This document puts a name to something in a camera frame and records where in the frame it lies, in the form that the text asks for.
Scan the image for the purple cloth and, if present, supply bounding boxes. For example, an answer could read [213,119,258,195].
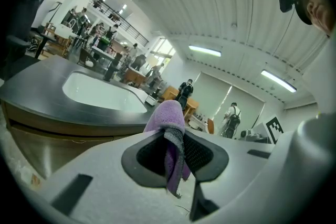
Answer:
[143,100,192,199]

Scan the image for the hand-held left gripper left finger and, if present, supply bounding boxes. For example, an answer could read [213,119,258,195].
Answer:
[33,131,193,224]

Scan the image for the black office chair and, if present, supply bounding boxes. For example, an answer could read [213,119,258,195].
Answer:
[4,0,47,79]

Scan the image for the white rectangular sink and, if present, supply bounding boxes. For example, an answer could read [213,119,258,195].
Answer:
[56,24,79,37]

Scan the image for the wooden shelf rack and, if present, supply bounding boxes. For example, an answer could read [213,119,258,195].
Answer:
[41,22,79,58]

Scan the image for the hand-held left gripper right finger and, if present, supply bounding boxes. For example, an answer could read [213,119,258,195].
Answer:
[185,130,299,212]

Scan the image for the grey window blinds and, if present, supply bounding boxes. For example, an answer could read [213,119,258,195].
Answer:
[191,72,266,137]

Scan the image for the dark chair with white cushion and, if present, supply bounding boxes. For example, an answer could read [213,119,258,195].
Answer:
[77,48,97,68]

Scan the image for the black balcony railing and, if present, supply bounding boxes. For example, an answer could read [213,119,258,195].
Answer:
[90,0,150,45]

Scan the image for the white sink basin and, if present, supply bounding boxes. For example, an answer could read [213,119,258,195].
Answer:
[62,71,148,114]

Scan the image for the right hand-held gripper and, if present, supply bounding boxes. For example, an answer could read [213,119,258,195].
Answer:
[251,114,285,145]

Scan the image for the wooden cabinet with white top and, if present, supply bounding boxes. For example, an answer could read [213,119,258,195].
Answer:
[123,65,148,89]

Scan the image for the grey table with white top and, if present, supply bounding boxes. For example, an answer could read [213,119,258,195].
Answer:
[90,46,118,63]

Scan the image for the light wooden desk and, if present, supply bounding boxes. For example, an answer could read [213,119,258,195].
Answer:
[161,86,200,124]

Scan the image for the person's head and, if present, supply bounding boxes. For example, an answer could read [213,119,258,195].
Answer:
[296,0,335,36]

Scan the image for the long ceiling light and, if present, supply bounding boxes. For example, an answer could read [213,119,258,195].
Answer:
[260,69,297,93]
[188,44,222,58]

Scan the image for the dark wooden sink cabinet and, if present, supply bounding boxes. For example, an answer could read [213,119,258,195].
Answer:
[0,56,163,179]

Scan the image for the person's torso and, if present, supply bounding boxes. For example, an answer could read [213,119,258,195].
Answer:
[301,34,336,118]

